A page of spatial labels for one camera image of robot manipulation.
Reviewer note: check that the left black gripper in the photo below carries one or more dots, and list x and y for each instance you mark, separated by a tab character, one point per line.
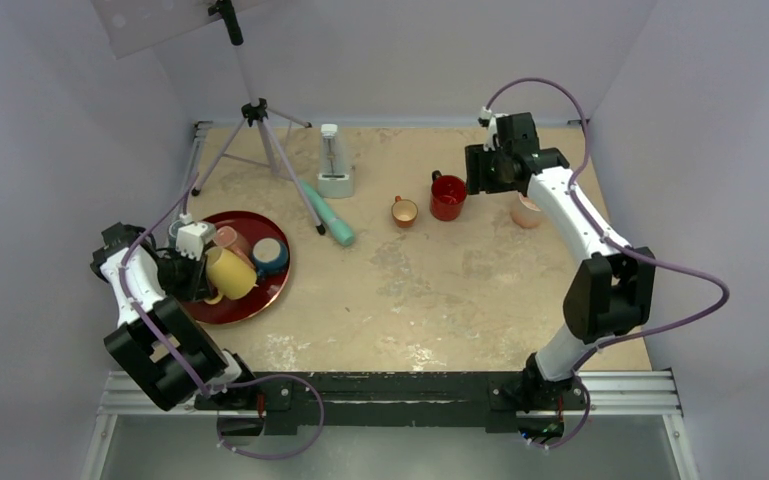
196	287

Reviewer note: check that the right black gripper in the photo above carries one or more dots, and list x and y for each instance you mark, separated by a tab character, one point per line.
475	159

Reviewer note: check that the yellow mug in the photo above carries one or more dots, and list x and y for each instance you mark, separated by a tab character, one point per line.
231	277

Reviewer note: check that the red mug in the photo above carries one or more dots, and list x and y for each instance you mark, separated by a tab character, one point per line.
448	195

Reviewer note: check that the salmon mug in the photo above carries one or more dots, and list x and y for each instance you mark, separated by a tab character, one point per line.
229	238

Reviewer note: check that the light pink mug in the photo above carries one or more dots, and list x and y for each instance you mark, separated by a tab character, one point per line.
525	213

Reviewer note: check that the blue white mug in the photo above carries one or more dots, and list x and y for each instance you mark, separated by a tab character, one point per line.
270	256

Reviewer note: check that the small orange mug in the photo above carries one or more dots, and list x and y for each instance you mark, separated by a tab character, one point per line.
404	212

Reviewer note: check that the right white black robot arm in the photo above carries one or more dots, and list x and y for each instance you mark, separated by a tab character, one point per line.
611	291

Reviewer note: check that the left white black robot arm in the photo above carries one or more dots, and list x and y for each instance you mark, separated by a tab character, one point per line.
156	341

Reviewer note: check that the dark grey mug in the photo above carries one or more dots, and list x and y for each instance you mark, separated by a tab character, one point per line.
172	233

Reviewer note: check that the red round tray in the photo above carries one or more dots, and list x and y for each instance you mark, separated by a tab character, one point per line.
253	227

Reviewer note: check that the white metronome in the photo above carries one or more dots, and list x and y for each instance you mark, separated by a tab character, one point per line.
335	178

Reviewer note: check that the silver tripod stand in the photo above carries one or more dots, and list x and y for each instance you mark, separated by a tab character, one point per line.
255	114

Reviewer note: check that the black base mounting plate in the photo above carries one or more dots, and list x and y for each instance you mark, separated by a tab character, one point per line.
495	401

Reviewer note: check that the white perforated board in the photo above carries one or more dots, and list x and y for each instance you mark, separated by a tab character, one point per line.
134	25

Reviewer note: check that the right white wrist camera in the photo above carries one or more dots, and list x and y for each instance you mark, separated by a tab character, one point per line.
488	120

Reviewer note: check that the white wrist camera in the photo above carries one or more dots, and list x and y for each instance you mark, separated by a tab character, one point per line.
488	120
192	240

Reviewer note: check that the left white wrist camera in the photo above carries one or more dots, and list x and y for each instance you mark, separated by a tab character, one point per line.
192	240

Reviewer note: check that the aluminium frame rail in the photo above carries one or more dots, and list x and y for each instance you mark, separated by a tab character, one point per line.
632	428

